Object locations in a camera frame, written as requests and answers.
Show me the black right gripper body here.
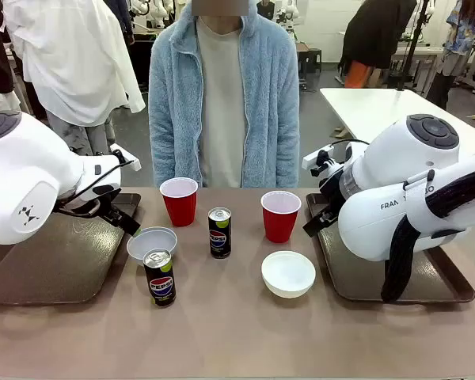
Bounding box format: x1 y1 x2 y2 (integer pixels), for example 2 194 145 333
318 173 344 223

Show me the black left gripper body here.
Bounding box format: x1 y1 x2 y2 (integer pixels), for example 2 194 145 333
91 197 124 226

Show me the white bowl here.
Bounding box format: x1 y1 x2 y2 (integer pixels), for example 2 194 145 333
260 250 317 299
126 226 179 267

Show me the red plastic cup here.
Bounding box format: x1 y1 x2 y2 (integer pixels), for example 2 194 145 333
260 190 302 244
159 177 200 228

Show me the brown plastic tray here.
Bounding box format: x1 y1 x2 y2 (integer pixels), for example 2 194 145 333
304 192 475 304
0 192 143 306

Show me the black Pepsi can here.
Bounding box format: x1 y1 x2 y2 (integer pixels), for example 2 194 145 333
207 207 233 260
142 249 177 310

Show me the white background table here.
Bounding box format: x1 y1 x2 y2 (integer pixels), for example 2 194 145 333
319 87 475 160

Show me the person in blue fleece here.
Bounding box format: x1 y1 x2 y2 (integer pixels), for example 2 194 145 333
148 0 301 189

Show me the white t-shirt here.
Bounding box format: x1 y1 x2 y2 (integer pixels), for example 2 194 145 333
195 17 249 188

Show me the hanging white shirt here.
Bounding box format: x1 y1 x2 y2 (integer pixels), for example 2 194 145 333
2 0 147 127

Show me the person in black and orange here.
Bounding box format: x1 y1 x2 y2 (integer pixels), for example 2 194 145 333
339 0 419 89

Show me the black stand pole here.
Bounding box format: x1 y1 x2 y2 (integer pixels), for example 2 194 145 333
395 0 435 93

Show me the person in blue patterned shirt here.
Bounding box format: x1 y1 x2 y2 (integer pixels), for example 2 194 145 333
425 0 475 112

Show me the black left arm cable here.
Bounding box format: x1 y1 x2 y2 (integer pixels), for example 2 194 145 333
54 150 128 218

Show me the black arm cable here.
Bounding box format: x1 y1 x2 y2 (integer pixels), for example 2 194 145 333
54 150 128 218
327 138 371 150

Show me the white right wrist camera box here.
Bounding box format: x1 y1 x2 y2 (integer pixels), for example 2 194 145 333
302 145 335 170

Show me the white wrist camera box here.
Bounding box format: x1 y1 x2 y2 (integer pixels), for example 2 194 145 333
109 144 142 172
302 145 335 170

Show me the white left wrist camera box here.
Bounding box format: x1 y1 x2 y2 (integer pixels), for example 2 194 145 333
109 144 142 172

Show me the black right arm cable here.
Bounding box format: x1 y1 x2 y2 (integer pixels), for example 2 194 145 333
327 138 371 150

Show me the black braided cable sleeve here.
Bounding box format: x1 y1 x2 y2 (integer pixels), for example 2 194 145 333
380 161 475 304

